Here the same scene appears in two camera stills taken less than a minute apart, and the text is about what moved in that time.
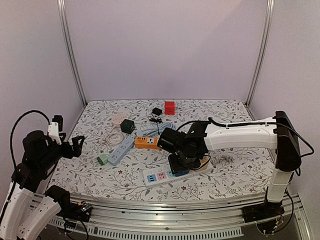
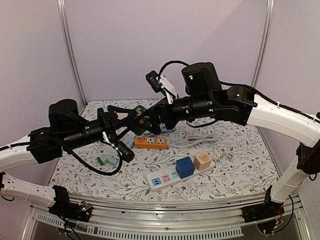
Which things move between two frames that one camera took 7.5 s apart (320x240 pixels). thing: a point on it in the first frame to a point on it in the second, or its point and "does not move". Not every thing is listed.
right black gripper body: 176,165 to 162,115
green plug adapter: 103,159 does not move
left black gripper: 76,149 to 110,127
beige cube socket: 204,159 does not move
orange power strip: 146,142 does not move
